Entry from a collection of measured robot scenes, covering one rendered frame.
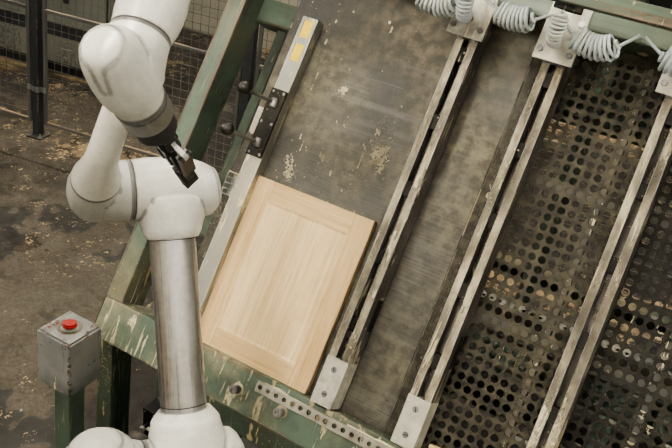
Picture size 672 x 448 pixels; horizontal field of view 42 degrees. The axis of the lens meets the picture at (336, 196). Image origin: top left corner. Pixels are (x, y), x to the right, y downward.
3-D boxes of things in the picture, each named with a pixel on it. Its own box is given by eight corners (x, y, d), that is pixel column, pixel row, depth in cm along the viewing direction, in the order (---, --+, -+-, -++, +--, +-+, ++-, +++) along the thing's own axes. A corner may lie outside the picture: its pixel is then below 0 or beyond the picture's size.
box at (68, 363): (37, 382, 240) (36, 328, 232) (70, 361, 249) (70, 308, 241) (69, 400, 235) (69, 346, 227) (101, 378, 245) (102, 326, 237)
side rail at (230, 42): (127, 298, 263) (105, 295, 253) (266, -39, 266) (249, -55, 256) (143, 305, 261) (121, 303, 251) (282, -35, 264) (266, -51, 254)
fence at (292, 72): (182, 330, 248) (174, 329, 244) (308, 20, 250) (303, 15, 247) (196, 337, 246) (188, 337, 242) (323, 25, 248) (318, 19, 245)
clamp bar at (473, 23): (314, 395, 230) (274, 399, 208) (482, -21, 233) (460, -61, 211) (346, 412, 226) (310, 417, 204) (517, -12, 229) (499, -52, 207)
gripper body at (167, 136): (181, 114, 146) (197, 142, 155) (149, 88, 150) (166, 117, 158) (149, 145, 145) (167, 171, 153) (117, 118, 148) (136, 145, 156)
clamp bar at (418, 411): (391, 434, 221) (359, 442, 199) (565, 0, 224) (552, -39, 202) (427, 453, 216) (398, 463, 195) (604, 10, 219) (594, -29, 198)
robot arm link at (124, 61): (158, 130, 139) (182, 61, 144) (122, 74, 125) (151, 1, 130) (96, 121, 141) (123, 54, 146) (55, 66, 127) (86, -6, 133)
